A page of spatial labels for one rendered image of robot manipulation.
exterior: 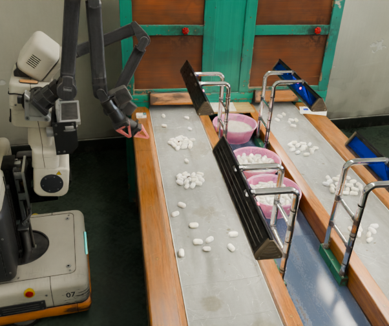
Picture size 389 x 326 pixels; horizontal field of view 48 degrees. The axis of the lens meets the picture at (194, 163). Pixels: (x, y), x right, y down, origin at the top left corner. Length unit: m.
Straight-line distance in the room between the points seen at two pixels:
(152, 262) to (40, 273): 0.87
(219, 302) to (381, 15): 3.40
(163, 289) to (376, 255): 0.84
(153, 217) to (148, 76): 1.19
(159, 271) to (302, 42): 1.86
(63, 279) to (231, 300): 1.03
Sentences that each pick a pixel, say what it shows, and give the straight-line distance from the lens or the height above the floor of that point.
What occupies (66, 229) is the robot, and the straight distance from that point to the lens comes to 2.61.
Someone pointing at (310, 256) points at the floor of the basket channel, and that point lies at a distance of 1.88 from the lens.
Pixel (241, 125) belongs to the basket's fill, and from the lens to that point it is 2.70.
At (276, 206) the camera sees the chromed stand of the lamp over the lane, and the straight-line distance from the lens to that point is 1.62.
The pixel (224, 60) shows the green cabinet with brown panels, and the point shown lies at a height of 1.05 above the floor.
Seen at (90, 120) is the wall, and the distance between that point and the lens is 3.81.
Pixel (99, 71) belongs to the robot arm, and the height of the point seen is 1.30.
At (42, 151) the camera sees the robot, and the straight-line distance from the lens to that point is 2.11.
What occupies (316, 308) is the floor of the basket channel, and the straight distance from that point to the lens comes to 1.68.
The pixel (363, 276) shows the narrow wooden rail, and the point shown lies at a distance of 1.72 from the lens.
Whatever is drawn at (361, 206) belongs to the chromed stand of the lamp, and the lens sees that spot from 1.58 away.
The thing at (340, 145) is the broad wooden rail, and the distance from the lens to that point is 2.57.
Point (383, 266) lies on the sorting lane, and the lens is 1.84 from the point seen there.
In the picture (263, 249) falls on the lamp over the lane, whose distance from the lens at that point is 1.24.
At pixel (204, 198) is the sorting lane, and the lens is 2.00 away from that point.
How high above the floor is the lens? 1.88
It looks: 30 degrees down
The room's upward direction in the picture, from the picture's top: 2 degrees clockwise
